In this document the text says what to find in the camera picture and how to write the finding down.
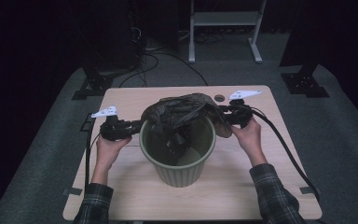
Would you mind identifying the white metal stand frame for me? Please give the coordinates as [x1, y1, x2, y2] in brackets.
[188, 0, 268, 64]

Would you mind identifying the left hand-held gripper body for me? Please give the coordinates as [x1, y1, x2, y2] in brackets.
[90, 105, 135, 142]

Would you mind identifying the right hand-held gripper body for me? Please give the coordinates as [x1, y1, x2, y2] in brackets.
[226, 90, 263, 129]

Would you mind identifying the long black floor cable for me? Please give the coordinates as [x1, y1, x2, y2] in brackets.
[143, 51, 209, 87]

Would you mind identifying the black plastic garbage bag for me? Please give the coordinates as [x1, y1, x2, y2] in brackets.
[140, 92, 233, 157]

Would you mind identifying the green plastic trash bin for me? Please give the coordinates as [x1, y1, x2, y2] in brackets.
[139, 116, 217, 189]

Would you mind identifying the person's right hand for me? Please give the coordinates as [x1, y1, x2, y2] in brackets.
[230, 117, 268, 166]

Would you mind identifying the bundle of floor cables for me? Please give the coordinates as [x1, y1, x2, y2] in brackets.
[195, 32, 227, 45]

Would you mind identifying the black stand base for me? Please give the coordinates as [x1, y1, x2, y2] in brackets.
[71, 66, 115, 101]
[281, 62, 330, 99]

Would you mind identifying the right hand-held gripper black cable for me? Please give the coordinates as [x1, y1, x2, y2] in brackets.
[250, 106, 322, 202]

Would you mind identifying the looped black floor cable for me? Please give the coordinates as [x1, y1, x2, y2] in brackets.
[118, 54, 160, 88]

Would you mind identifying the person's left hand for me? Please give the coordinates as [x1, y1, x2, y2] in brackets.
[95, 134, 133, 172]

